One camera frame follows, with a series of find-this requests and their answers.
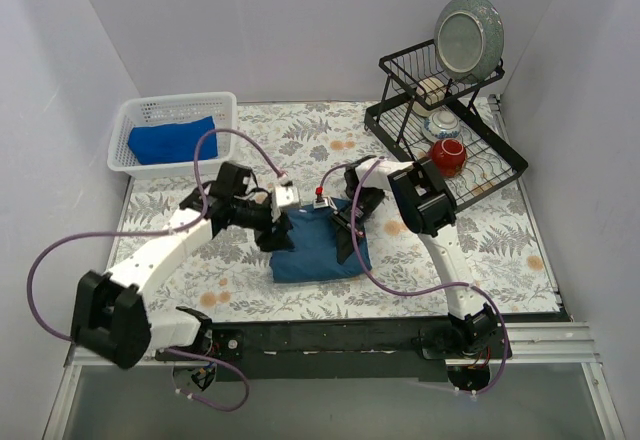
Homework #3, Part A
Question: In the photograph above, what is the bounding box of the teal blue t shirt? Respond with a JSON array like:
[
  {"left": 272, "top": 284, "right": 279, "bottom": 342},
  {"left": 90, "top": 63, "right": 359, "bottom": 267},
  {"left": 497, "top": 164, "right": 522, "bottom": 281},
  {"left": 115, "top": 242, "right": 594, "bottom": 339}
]
[{"left": 269, "top": 198, "right": 371, "bottom": 284}]

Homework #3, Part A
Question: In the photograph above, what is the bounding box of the blue white porcelain bowl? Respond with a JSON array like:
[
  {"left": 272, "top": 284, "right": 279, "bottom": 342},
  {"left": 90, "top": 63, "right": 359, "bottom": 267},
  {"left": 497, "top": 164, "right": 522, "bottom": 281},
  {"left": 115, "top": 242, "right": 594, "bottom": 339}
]
[{"left": 422, "top": 109, "right": 461, "bottom": 143}]

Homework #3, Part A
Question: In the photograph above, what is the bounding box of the grey green plate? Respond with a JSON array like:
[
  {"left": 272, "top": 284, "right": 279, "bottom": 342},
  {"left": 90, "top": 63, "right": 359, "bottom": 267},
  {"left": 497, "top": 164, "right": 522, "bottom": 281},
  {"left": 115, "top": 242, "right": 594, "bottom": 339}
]
[{"left": 434, "top": 0, "right": 504, "bottom": 84}]

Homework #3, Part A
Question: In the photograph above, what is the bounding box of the bright blue t shirt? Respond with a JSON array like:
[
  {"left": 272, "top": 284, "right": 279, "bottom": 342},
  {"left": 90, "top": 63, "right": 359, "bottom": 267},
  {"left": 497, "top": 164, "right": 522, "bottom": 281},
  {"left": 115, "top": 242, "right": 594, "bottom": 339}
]
[{"left": 128, "top": 116, "right": 215, "bottom": 165}]

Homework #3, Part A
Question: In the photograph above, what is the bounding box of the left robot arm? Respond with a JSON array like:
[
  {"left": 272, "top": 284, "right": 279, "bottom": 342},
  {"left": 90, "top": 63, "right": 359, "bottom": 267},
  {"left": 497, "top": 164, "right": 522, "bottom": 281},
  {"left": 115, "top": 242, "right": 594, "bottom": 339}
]
[{"left": 70, "top": 162, "right": 300, "bottom": 369}]

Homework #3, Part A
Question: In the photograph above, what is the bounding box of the black wire dish rack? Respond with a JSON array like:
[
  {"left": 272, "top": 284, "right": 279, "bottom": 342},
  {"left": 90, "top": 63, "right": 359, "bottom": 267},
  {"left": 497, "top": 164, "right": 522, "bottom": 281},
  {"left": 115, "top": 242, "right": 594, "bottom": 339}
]
[{"left": 364, "top": 40, "right": 528, "bottom": 211}]

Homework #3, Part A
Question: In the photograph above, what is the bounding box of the white plastic basket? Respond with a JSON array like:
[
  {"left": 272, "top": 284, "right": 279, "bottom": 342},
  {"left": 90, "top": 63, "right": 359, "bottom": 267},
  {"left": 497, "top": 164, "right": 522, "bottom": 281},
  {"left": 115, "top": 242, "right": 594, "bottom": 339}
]
[{"left": 107, "top": 92, "right": 238, "bottom": 180}]

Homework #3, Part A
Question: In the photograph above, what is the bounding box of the aluminium frame rail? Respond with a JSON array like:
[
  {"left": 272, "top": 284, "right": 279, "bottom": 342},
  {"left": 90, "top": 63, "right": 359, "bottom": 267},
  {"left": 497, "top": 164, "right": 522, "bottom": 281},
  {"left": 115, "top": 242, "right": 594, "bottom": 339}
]
[{"left": 63, "top": 323, "right": 601, "bottom": 367}]

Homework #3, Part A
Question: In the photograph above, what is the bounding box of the cream ceramic cup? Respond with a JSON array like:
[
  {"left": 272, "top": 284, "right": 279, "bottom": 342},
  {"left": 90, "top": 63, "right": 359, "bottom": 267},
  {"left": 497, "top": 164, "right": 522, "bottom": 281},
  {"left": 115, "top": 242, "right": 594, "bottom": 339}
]
[{"left": 412, "top": 76, "right": 446, "bottom": 117}]

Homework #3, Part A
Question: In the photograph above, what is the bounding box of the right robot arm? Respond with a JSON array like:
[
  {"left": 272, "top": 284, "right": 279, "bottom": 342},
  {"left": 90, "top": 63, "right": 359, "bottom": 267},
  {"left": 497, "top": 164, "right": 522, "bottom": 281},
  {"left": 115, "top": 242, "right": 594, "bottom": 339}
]
[{"left": 331, "top": 155, "right": 501, "bottom": 358}]

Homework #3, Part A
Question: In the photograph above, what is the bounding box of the red bowl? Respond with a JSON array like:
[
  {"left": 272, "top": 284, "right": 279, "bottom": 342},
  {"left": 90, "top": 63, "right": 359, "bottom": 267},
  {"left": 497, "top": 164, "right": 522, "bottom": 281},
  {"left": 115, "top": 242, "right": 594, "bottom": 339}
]
[{"left": 429, "top": 138, "right": 467, "bottom": 178}]

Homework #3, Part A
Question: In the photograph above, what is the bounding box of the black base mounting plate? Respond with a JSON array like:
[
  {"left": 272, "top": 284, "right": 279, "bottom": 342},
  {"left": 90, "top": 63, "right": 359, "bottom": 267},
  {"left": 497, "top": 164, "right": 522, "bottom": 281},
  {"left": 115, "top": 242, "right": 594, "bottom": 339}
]
[{"left": 154, "top": 317, "right": 518, "bottom": 382}]

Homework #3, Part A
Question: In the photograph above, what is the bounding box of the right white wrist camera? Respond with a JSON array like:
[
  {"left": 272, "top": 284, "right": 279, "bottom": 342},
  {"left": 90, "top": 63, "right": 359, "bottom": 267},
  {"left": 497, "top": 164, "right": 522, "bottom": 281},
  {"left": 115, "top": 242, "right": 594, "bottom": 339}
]
[{"left": 313, "top": 186, "right": 335, "bottom": 210}]

